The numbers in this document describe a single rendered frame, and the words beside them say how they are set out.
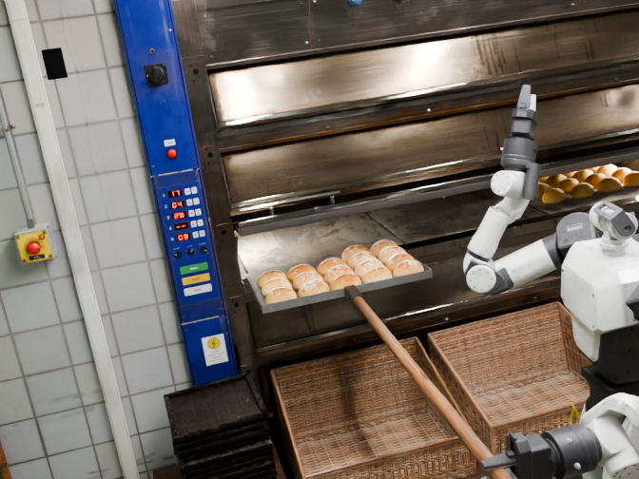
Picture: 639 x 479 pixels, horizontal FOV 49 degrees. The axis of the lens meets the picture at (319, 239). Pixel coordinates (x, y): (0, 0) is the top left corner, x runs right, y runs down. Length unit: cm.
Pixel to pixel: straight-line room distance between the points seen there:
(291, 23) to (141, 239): 83
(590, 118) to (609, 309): 118
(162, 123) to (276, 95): 37
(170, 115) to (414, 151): 82
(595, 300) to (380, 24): 116
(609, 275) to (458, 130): 100
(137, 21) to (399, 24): 83
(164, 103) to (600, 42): 152
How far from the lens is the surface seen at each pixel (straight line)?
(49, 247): 227
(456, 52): 249
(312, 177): 235
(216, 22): 227
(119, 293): 239
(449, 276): 265
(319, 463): 249
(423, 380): 165
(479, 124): 256
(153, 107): 222
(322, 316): 251
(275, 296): 216
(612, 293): 170
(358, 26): 237
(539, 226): 275
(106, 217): 231
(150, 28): 221
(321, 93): 232
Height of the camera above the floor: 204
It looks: 18 degrees down
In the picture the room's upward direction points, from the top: 7 degrees counter-clockwise
